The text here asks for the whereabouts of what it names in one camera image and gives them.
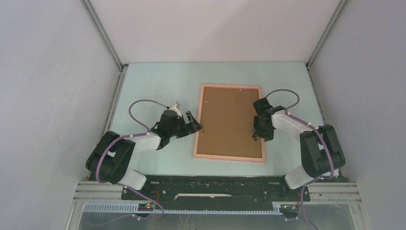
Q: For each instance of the grey cable duct strip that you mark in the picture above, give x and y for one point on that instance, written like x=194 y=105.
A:
x=134 y=208

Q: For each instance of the orange wooden picture frame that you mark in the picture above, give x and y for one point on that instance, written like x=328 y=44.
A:
x=198 y=127

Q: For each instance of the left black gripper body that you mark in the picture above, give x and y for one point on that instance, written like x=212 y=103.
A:
x=179 y=127

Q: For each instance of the right aluminium corner post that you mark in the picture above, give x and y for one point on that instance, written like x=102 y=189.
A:
x=327 y=31

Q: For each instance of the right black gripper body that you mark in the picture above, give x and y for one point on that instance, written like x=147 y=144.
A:
x=265 y=132

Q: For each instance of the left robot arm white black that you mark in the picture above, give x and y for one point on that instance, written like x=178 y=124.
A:
x=110 y=159

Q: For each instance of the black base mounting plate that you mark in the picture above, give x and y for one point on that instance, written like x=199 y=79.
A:
x=220 y=193

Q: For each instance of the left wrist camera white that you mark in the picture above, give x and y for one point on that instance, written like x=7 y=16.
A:
x=174 y=110

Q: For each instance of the left aluminium corner post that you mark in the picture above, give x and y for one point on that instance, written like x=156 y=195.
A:
x=89 y=8

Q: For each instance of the aluminium corner post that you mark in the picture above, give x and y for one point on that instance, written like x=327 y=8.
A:
x=327 y=31
x=89 y=8

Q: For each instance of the brown backing board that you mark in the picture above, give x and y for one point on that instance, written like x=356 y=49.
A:
x=228 y=123

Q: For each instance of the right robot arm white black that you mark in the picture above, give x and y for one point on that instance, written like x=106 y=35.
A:
x=320 y=149

